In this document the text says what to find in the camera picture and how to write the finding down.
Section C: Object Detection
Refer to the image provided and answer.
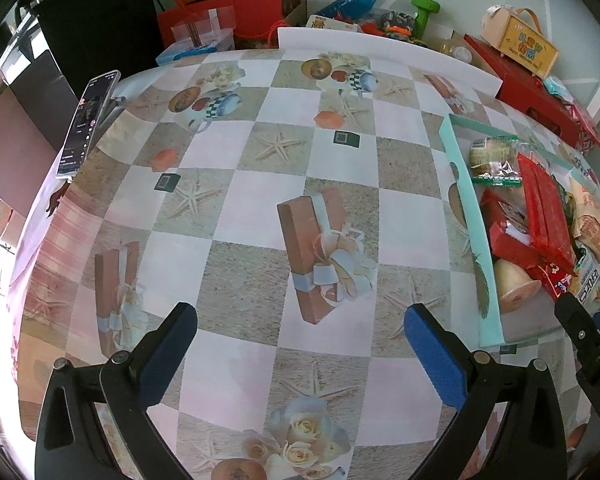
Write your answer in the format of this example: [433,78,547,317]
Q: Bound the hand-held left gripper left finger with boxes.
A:
[35,301,199,480]

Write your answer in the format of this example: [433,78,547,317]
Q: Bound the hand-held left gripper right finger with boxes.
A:
[403,302,568,480]

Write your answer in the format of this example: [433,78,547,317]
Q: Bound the small red snack packet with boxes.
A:
[532,260,581,296]

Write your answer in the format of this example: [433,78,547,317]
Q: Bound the red packet white label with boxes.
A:
[480,187,541,268]

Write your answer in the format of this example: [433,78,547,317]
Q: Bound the shiny red patterned packet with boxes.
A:
[517,152,578,266]

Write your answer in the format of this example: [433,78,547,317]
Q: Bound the teal tray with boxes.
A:
[439,114,600,348]

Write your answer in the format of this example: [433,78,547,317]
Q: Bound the clear bread packet green ends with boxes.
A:
[469,136,523,188]

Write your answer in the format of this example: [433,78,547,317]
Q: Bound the pink printed cloth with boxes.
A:
[7,175,106,361]

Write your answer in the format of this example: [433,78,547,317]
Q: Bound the red patterned pouch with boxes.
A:
[567,100,600,156]

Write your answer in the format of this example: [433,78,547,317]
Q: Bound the blue face mask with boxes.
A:
[545,76,573,101]

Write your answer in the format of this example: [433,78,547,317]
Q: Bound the flat red box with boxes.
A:
[463,34,583,138]

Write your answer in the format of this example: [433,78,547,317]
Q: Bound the smartphone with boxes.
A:
[56,70,122,178]

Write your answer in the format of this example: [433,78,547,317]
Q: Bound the grey phone stand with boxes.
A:
[97,95,128,133]

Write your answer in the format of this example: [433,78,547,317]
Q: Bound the brown cabinet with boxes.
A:
[0,50,66,231]

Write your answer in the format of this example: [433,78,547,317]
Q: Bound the clear plastic container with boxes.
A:
[155,30,236,66]

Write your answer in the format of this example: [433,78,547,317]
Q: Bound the black cabinet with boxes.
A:
[35,0,163,106]

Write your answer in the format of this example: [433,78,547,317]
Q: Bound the pile of small toys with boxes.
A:
[360,7,421,41]

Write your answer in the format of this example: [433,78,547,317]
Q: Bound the green dumbbell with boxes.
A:
[411,0,442,36]

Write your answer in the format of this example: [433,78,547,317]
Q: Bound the white and yellow card box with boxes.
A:
[306,15,361,32]

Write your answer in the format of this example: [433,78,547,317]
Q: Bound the large red box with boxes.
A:
[157,0,301,51]

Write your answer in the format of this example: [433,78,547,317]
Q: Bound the cardboard box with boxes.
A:
[280,2,481,61]

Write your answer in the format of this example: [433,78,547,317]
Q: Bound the blue plastic bag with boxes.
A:
[315,0,386,18]

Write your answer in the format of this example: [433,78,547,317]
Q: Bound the wooden toy box with handle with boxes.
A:
[481,4,560,80]

